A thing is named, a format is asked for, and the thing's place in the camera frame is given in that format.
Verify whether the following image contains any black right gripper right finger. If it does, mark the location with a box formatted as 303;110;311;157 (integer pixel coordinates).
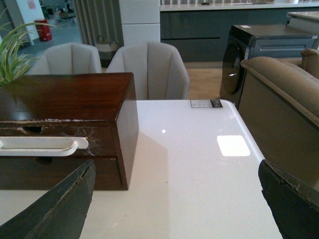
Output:
258;159;319;239

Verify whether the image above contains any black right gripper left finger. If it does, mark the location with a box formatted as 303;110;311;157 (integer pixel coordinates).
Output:
0;159;96;239

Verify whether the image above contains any white drawer handle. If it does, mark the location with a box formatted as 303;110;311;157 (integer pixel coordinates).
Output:
0;136;89;157

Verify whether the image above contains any wooden drawer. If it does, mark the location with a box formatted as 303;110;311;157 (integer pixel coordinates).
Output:
0;126;116;156
0;157;127;190

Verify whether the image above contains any dark wooden drawer cabinet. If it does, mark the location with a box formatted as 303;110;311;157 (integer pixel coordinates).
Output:
0;73;139;190

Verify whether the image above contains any brown sofa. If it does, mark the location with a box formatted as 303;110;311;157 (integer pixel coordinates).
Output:
239;49;319;189

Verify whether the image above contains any table label sticker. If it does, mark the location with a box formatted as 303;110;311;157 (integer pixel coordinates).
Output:
190;99;223;108

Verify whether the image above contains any left beige chair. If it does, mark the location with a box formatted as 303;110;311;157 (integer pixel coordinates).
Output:
27;42;102;75

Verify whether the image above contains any beige chair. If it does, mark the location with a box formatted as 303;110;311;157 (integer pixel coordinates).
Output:
27;42;102;75
106;41;190;100

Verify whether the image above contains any green spider plant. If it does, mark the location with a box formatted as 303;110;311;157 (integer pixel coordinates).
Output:
0;22;50;87

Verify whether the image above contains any black washing machine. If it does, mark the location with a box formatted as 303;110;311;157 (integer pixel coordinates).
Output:
220;24;318;108

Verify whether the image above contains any woven basket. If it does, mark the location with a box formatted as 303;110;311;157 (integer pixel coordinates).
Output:
95;35;118;68

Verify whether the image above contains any right beige chair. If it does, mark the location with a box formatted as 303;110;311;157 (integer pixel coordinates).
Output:
106;41;190;100

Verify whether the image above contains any red box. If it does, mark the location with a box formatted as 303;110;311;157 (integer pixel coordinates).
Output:
35;19;52;41

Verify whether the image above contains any grey curtain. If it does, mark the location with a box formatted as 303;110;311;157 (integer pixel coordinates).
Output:
73;0;124;47

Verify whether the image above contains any grey kitchen counter cabinet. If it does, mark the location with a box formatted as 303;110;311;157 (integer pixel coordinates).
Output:
160;0;319;62

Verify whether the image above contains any white pillar cabinet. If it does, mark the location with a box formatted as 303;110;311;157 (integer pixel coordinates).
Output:
119;0;160;46

